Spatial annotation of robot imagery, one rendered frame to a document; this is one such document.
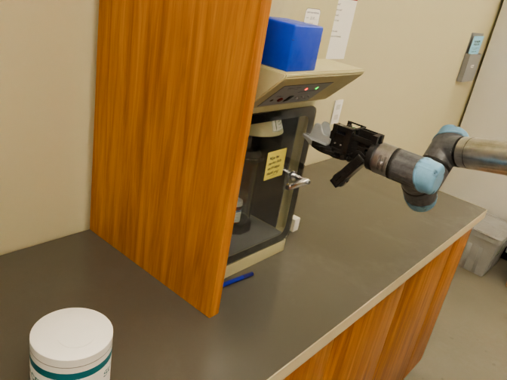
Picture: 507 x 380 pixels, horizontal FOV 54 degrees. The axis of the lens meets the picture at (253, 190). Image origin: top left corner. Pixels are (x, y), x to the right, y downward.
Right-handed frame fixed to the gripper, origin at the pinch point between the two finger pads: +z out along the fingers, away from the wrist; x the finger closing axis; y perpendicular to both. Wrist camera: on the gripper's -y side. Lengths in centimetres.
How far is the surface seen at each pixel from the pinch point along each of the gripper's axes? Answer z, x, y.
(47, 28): 46, 46, 18
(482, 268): -15, -242, -125
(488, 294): -27, -223, -131
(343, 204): 10, -52, -37
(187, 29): 11.3, 35.3, 24.1
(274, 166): 1.3, 10.4, -6.5
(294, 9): 2.4, 12.7, 30.9
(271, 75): -5.6, 27.4, 18.8
